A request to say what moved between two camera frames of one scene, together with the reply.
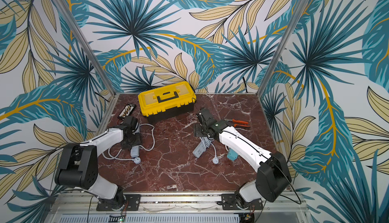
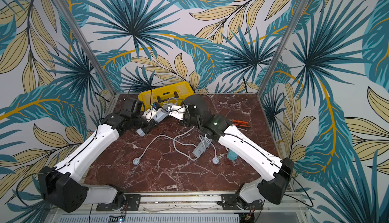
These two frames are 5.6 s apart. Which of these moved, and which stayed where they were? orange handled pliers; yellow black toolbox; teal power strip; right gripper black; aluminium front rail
Moved: right gripper black
Stayed: yellow black toolbox; teal power strip; orange handled pliers; aluminium front rail
